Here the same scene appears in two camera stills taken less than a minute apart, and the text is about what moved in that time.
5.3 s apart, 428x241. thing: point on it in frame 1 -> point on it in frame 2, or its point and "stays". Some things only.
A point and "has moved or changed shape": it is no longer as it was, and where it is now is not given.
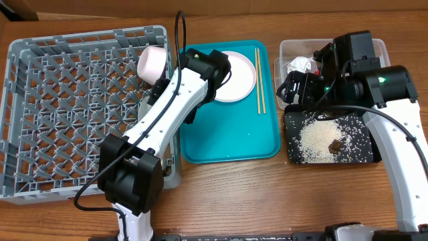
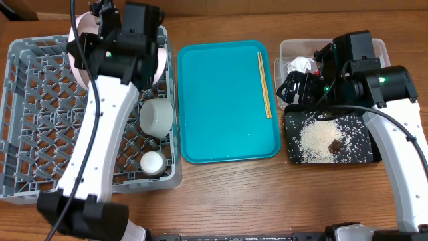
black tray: [310, 140] stays
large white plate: [243, 79] -> [87, 23]
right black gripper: [292, 86] stays
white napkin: [299, 63] stays
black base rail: [165, 236] stays
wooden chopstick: [261, 82] has moved or changed shape
